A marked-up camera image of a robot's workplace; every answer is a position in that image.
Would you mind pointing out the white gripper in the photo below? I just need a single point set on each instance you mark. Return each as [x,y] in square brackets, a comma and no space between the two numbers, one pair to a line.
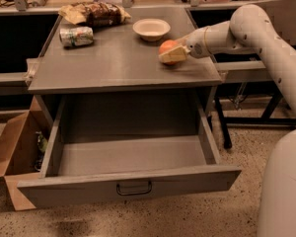
[195,43]

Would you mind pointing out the orange fruit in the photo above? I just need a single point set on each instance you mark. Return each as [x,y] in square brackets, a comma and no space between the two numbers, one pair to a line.
[169,52]

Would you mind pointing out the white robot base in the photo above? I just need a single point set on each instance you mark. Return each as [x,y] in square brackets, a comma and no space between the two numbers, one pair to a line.
[277,209]

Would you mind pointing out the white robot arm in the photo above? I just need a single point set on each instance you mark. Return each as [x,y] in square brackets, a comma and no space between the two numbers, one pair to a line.
[220,39]

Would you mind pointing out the grey open top drawer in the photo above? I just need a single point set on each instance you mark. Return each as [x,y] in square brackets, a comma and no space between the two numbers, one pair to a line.
[101,140]

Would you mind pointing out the white paper bowl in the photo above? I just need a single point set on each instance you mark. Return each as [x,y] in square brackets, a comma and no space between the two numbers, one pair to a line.
[151,29]

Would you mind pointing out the grey metal cabinet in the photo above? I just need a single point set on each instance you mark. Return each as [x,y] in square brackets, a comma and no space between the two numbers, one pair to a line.
[119,60]

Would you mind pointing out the brown chip bag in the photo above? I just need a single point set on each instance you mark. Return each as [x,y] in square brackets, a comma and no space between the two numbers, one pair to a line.
[94,14]

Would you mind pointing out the grey side table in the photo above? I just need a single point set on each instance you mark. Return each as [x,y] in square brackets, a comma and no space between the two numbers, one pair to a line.
[246,71]

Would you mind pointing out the green white soda can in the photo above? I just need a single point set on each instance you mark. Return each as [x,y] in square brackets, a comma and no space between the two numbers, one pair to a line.
[76,36]

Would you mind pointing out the green bottle in box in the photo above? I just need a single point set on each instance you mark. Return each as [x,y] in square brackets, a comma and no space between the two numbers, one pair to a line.
[41,146]

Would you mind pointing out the brown cardboard box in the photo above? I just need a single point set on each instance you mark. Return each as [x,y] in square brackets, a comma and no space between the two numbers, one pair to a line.
[19,152]

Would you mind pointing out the black table leg frame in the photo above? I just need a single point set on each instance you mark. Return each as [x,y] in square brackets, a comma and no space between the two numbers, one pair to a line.
[264,119]

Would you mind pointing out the black drawer handle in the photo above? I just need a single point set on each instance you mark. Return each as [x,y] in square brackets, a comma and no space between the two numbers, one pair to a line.
[135,189]

